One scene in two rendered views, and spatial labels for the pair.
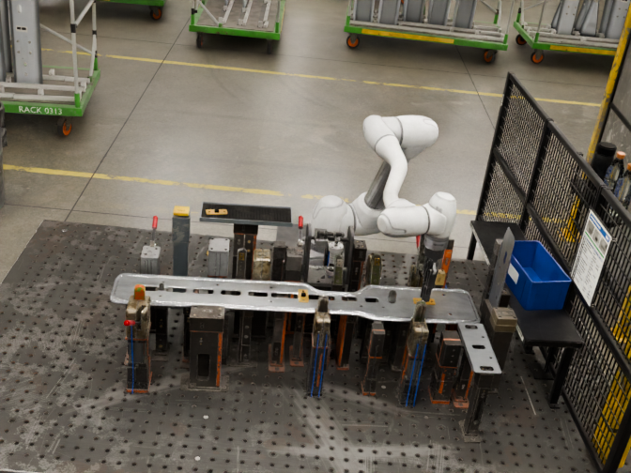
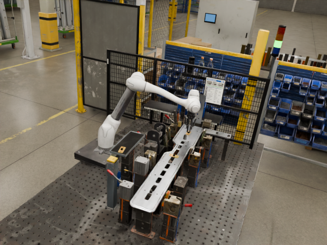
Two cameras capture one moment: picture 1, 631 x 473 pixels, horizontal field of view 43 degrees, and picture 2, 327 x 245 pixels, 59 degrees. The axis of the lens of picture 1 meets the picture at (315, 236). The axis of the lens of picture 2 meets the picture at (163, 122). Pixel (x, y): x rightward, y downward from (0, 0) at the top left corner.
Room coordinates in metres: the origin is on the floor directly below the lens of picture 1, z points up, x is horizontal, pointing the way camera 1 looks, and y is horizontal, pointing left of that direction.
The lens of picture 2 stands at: (1.76, 2.04, 2.39)
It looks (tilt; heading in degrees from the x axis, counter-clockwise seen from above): 27 degrees down; 294
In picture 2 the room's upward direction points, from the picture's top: 6 degrees clockwise
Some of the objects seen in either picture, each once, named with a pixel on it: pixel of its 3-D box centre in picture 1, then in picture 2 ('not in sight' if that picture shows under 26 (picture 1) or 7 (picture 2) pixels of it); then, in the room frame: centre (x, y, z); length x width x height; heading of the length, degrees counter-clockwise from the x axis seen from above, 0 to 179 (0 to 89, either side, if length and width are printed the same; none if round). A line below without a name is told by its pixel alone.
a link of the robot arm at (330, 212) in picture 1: (330, 219); (106, 134); (3.30, -0.06, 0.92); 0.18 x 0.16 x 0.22; 116
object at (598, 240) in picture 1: (592, 257); (213, 91); (2.53, -1.00, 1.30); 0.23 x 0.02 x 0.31; 6
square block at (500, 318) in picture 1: (495, 351); (205, 134); (2.47, -0.73, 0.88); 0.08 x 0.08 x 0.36; 6
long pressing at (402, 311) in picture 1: (298, 297); (173, 157); (2.51, 0.04, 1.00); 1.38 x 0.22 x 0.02; 96
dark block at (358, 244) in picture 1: (353, 287); not in sight; (2.76, -0.18, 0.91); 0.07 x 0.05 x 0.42; 6
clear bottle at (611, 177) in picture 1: (613, 177); (201, 65); (2.74, -1.07, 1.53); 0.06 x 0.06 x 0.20
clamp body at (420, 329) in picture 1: (412, 361); (205, 151); (2.36, -0.41, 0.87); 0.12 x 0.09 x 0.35; 6
